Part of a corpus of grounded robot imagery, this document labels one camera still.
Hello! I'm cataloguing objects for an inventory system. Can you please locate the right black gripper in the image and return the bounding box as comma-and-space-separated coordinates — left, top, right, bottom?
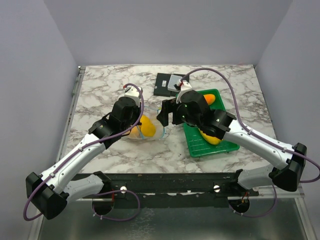
156, 97, 201, 129

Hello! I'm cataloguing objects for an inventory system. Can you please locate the yellow peach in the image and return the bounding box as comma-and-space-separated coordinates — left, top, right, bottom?
128, 126, 142, 140

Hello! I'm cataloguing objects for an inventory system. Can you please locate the yellow lemon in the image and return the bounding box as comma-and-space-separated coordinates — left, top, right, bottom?
139, 115, 156, 137

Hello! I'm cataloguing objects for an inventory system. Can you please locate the clear zip top bag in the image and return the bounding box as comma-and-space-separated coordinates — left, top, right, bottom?
124, 104, 166, 141

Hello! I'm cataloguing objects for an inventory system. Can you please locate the green plastic tray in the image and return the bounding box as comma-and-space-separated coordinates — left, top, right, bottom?
183, 89, 240, 158

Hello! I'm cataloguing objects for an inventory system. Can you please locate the yellow banana bunch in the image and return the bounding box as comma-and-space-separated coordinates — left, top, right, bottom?
198, 129, 222, 146

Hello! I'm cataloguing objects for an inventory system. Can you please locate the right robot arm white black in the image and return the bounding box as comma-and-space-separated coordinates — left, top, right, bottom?
157, 90, 307, 196

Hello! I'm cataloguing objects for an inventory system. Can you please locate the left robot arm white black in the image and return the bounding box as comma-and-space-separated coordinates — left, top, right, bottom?
23, 96, 144, 221

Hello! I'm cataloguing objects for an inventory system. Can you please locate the black flat box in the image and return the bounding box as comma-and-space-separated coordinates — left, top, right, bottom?
153, 72, 184, 97

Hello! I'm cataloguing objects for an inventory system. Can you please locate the grey translucent small case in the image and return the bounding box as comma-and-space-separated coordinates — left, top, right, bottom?
167, 74, 182, 93

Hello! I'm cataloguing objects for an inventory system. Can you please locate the orange yellow mango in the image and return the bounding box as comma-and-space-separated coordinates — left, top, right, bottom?
203, 93, 216, 106

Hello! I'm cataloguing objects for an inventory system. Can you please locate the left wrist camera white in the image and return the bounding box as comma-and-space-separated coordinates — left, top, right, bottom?
124, 85, 141, 106

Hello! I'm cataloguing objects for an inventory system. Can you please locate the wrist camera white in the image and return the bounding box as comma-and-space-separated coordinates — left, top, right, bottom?
176, 80, 193, 104
124, 85, 141, 106

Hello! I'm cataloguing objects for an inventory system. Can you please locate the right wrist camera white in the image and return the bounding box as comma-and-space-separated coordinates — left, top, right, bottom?
176, 80, 193, 104

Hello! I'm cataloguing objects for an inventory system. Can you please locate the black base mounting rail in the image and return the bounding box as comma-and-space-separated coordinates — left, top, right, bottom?
74, 169, 260, 208

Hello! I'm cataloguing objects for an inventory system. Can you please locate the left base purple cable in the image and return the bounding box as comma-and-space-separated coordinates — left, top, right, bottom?
92, 188, 141, 222

